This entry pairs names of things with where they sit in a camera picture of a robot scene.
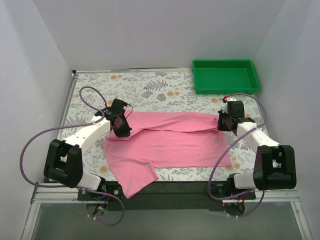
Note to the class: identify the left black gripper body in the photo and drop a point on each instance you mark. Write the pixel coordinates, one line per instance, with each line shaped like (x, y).
(124, 129)

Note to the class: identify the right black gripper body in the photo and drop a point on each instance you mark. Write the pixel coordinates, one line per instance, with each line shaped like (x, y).
(222, 125)

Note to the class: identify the pink t shirt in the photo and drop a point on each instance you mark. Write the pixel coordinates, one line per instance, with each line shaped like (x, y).
(162, 140)

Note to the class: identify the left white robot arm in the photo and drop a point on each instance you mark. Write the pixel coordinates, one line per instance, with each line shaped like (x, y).
(64, 161)

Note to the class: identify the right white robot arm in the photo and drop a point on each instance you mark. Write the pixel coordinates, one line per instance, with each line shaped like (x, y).
(274, 166)

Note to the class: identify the green plastic bin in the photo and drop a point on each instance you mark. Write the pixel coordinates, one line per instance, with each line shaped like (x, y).
(225, 76)

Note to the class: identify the floral patterned table mat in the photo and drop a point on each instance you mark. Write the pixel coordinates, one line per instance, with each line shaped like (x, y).
(153, 91)

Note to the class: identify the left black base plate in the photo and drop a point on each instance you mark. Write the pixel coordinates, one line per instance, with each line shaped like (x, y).
(110, 188)

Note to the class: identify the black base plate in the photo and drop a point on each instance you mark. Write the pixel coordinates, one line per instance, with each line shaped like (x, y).
(219, 190)
(110, 188)

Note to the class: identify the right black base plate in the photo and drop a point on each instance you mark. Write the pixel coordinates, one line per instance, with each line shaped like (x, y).
(219, 190)

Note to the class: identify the aluminium frame rail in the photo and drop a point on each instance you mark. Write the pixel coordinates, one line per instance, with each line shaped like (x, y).
(166, 210)

